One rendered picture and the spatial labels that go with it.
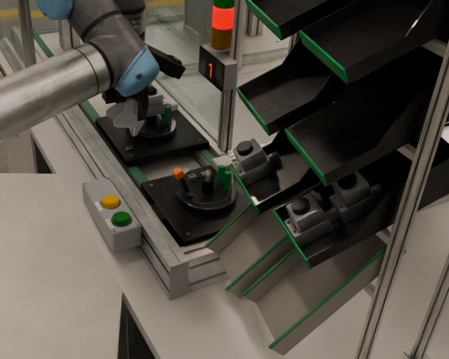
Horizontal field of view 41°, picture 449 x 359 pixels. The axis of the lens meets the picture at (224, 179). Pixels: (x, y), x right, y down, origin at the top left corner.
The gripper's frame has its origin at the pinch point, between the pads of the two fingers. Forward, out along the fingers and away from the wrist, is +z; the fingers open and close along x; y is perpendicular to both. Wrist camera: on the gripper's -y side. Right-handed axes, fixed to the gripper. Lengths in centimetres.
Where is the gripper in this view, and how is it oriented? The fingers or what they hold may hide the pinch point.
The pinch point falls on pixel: (137, 128)
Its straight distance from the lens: 118.5
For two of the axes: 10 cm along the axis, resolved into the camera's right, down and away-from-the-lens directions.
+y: -8.7, 2.3, -4.3
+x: 4.9, 5.3, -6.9
